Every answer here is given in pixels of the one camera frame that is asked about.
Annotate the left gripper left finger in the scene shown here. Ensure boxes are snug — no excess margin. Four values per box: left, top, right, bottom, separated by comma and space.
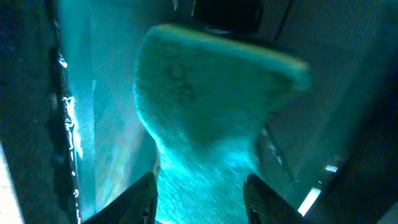
83, 172, 158, 224

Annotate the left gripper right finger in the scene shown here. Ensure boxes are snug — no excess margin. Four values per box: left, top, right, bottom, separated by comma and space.
243, 174, 308, 224

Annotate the green sponge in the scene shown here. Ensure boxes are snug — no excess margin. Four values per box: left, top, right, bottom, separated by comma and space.
133, 24, 308, 223

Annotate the rectangular black sponge tray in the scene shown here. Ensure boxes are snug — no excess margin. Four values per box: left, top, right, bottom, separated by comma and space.
1, 1, 397, 223

